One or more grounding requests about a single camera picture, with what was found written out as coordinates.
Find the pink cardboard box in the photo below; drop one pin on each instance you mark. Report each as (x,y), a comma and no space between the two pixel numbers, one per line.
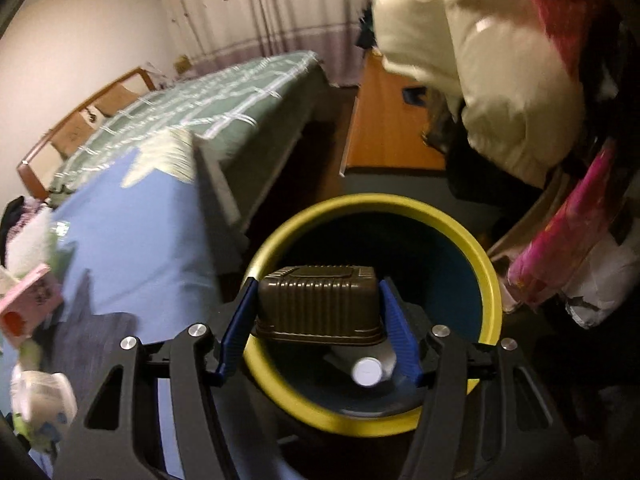
(30,300)

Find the pale patterned curtain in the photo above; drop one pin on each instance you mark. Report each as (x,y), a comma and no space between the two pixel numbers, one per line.
(275,10)

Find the white capped plastic bottle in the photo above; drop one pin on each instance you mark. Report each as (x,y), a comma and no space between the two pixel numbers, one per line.
(367,371)

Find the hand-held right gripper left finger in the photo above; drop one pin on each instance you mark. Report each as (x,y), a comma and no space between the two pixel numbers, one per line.
(237,330)

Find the white printed paper cup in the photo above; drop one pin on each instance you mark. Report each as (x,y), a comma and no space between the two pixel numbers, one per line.
(45,400)

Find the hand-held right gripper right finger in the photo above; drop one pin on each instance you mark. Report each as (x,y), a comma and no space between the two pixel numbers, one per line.
(400,330)

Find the pink plastic bag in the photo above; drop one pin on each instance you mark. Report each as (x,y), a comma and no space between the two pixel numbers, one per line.
(560,240)

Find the dark brown ribbed plastic container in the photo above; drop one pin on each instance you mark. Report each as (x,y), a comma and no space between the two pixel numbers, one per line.
(320,305)

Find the cream padded chair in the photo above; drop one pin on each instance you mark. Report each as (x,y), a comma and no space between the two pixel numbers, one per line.
(500,85)

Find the red knitted cloth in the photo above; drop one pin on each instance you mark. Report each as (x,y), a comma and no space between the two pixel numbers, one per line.
(565,0)

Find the white plastic bag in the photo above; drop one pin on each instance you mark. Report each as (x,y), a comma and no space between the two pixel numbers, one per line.
(600,280)

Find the blue tablecloth with pale patches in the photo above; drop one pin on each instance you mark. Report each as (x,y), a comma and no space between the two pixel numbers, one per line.
(150,240)

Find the dark and pink patterned clothes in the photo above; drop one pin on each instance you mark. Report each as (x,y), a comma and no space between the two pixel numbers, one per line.
(14,212)

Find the wooden headboard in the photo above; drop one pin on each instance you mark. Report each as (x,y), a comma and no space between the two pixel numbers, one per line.
(65,135)

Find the orange wooden desk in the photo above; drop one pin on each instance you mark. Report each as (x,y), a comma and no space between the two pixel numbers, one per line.
(380,125)

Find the bed with green checked cover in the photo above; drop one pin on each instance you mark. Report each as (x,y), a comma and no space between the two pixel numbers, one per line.
(200,95)

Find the yellow rimmed dark bin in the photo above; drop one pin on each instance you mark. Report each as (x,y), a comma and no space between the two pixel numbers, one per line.
(435,280)

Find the dark clothes pile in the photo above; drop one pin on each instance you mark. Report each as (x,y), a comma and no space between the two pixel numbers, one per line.
(369,30)

